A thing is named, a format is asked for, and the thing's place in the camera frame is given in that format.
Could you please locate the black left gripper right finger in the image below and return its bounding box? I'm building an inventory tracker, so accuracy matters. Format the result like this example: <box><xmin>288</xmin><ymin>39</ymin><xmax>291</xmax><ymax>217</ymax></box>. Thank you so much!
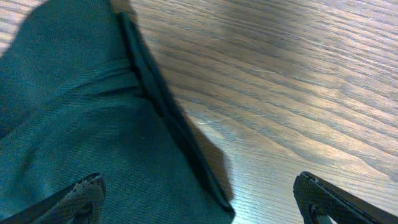
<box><xmin>294</xmin><ymin>172</ymin><xmax>397</xmax><ymax>224</ymax></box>

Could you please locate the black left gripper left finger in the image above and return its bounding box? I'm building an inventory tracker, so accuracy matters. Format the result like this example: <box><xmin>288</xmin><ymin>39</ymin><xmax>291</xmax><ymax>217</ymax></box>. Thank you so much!
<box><xmin>1</xmin><ymin>173</ymin><xmax>106</xmax><ymax>224</ymax></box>

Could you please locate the black polo shirt with logo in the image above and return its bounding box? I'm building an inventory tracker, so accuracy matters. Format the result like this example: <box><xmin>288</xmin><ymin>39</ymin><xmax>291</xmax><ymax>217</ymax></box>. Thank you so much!
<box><xmin>1</xmin><ymin>0</ymin><xmax>235</xmax><ymax>223</ymax></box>

